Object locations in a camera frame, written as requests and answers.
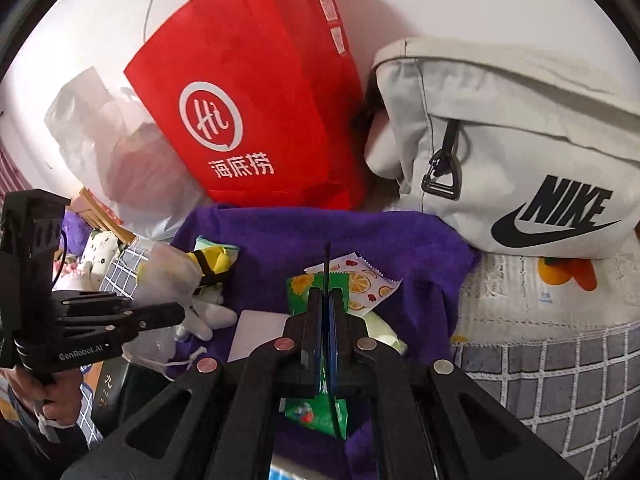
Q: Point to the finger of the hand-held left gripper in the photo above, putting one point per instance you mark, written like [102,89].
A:
[150,317]
[90,302]

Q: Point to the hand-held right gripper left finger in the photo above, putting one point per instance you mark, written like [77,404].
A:
[312,330]

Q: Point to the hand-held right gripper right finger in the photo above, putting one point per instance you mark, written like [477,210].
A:
[334,350]

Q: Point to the green snack packet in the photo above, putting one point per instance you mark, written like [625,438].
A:
[300,285]

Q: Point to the small green tissue pack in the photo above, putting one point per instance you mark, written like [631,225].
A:
[385,335]

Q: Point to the white sponge block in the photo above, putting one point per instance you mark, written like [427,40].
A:
[255,330]

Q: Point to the fruit print sachet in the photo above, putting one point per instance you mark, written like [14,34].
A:
[372,280]

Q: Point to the person's left hand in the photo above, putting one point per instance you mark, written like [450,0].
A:
[55,400]

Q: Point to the white spotted pillow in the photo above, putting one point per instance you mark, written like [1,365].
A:
[97,255]

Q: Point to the purple plush toy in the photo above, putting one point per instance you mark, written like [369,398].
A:
[75,232]

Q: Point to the wooden headboard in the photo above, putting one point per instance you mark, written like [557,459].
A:
[100,215]

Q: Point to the dark green tin box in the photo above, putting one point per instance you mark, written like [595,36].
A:
[112,395]

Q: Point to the purple towel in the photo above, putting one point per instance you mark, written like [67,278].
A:
[280,240]

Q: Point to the white plastic shopping bag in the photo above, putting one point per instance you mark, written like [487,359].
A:
[125,160]

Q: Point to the white printed bed sheet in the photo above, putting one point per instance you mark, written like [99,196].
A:
[525,305]

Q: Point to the grey checked star blanket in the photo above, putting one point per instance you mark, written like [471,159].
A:
[550,385]

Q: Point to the grey waist bag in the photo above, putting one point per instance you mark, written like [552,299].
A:
[500,135]

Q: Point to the red paper bag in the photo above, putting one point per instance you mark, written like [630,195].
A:
[250,60]

